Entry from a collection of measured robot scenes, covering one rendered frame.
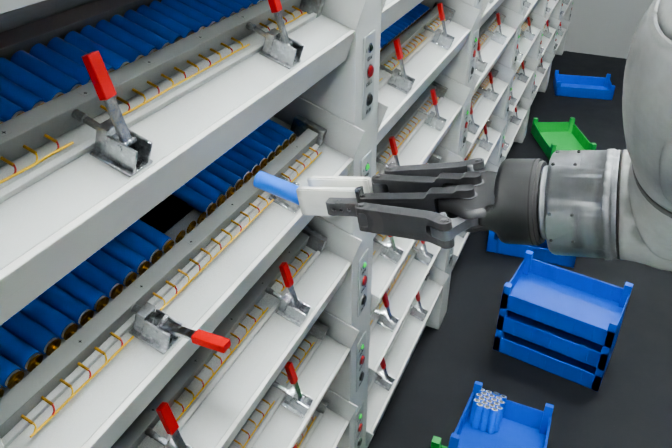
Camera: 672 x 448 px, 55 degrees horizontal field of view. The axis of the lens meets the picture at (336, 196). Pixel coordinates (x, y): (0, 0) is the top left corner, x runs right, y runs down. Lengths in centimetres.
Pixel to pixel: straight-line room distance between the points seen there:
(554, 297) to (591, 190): 144
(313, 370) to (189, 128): 62
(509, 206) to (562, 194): 4
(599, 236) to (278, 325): 51
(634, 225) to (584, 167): 6
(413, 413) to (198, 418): 105
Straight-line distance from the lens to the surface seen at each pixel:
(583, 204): 53
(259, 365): 87
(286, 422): 105
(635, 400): 199
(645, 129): 40
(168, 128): 59
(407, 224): 56
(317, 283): 99
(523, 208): 55
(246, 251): 74
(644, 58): 38
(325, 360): 113
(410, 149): 137
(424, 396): 184
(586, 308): 196
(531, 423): 182
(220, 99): 64
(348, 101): 91
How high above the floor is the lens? 136
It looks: 31 degrees down
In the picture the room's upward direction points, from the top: straight up
